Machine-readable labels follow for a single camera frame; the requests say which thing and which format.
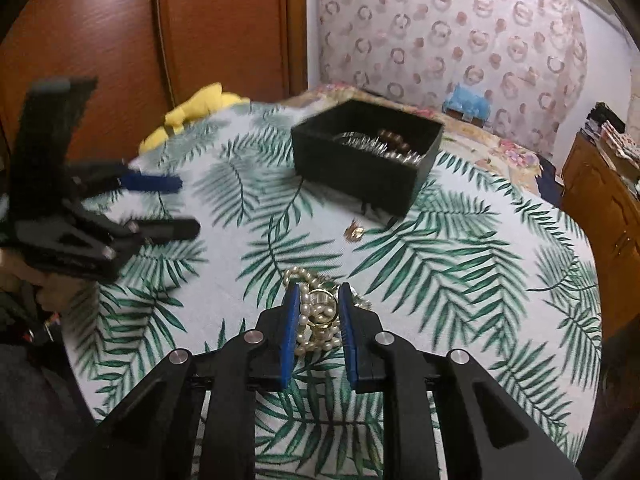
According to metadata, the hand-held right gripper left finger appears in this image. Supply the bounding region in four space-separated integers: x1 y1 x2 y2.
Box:
60 282 301 480

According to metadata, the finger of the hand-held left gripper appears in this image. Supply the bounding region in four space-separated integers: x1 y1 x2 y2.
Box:
20 219 201 281
67 161 182 192

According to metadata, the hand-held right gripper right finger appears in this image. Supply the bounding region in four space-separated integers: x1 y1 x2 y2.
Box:
337 282 583 480

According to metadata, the small gold bangle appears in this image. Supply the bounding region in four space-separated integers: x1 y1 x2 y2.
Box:
304 287 342 330

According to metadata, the pearl necklace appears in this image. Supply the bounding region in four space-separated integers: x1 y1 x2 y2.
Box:
284 266 373 357

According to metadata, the black box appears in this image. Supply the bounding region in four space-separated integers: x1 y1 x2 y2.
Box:
291 99 445 217

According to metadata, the pale jade bangle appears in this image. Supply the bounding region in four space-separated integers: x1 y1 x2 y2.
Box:
334 131 382 153

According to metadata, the large wooden bead bracelet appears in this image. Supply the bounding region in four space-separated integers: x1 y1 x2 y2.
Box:
376 129 421 157

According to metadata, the person's left hand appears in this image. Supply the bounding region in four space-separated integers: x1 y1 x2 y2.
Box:
0 252 76 313

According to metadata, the yellow plush toy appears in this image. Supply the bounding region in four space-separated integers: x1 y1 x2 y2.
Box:
139 82 251 153

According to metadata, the green leaf print tablecloth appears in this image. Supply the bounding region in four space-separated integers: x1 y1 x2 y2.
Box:
62 102 603 480

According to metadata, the wooden louvered wardrobe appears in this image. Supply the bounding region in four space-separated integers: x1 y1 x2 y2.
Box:
0 0 308 171

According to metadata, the dark blue bed sheet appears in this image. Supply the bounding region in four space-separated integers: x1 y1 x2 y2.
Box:
537 154 567 207

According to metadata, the blue bag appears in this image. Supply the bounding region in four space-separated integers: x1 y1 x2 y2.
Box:
442 82 496 123

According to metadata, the wooden sideboard cabinet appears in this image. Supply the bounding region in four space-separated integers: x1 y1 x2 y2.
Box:
560 132 640 321

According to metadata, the circle pattern curtain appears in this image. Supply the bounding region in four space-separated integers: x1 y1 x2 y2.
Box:
317 0 588 156

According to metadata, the dark folded clothes stack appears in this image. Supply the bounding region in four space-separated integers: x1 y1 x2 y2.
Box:
585 102 626 133

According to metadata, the floral folded cloth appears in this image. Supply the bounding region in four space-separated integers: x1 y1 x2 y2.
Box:
597 120 640 181

